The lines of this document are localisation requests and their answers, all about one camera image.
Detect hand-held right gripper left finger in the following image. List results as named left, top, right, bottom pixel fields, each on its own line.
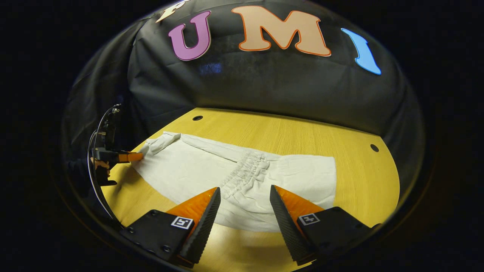
left=120, top=187, right=222, bottom=269

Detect black backdrop cloth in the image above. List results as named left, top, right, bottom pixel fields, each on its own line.
left=62, top=0, right=426, bottom=212

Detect white jeans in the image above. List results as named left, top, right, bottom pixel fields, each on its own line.
left=130, top=131, right=337, bottom=233

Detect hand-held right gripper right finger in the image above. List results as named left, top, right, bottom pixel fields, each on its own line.
left=269, top=184, right=380, bottom=266

